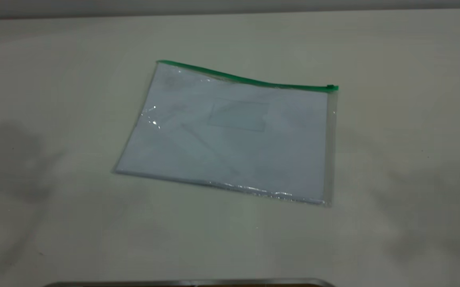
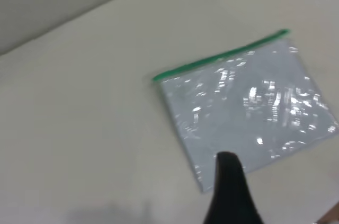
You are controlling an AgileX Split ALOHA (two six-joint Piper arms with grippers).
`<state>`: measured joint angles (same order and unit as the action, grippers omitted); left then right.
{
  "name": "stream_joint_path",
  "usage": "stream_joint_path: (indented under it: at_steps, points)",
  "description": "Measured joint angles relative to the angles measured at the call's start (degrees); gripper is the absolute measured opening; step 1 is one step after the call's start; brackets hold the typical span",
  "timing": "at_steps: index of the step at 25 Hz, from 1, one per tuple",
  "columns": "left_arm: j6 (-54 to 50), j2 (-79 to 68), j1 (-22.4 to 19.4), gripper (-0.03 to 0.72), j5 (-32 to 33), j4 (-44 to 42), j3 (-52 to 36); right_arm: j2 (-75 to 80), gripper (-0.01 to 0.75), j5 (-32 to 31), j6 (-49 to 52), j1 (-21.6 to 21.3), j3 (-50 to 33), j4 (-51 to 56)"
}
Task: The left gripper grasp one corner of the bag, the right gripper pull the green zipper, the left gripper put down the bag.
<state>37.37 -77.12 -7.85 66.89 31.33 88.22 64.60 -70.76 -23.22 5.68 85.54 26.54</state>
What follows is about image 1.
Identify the clear plastic zip bag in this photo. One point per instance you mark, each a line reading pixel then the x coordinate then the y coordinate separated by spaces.
pixel 331 159

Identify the grey metal edge strip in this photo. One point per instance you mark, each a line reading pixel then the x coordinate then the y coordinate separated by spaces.
pixel 190 283

